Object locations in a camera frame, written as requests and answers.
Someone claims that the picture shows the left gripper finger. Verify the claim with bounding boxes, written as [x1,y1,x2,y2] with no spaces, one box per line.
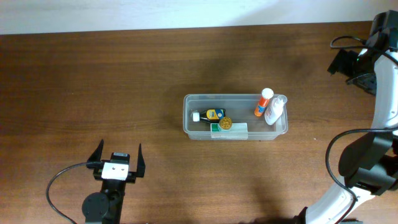
[136,144,146,178]
[86,139,104,169]

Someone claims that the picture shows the dark bottle white cap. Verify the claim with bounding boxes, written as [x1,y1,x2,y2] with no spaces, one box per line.
[192,108,226,123]

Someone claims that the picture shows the white spray bottle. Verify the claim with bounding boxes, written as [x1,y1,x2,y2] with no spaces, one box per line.
[264,95,287,126]

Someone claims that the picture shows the orange tube white cap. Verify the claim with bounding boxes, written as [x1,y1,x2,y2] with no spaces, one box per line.
[254,88,274,117]

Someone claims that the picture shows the small gold-lid jar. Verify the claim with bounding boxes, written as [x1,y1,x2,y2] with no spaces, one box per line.
[218,116,233,131]

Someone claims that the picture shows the white green medicine box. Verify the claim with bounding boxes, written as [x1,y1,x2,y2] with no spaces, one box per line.
[210,123,248,140]

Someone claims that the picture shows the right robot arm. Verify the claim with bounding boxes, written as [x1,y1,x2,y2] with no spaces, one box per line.
[293,10,397,224]

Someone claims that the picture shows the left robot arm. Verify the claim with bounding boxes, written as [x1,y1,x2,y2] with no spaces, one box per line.
[81,141,146,223]

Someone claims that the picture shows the clear plastic container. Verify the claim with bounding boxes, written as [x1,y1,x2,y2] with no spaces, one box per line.
[183,94,289,141]

